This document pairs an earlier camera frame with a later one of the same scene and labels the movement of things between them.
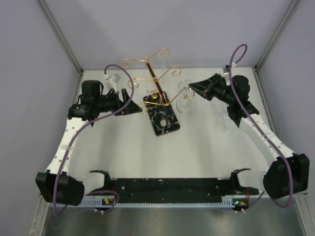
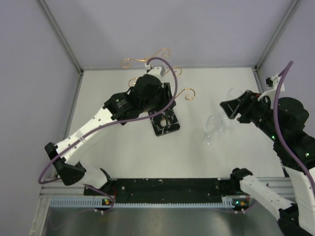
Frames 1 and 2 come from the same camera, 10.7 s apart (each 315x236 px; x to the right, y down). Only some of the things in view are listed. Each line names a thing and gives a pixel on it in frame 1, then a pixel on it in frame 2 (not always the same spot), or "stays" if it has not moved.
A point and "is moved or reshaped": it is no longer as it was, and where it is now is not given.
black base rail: x=121 y=190 stays
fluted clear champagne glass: x=227 y=121 is moved or reshaped
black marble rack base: x=161 y=113 stays
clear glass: x=186 y=95 → x=213 y=125
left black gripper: x=132 y=109 → x=165 y=91
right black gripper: x=204 y=87 → x=242 y=104
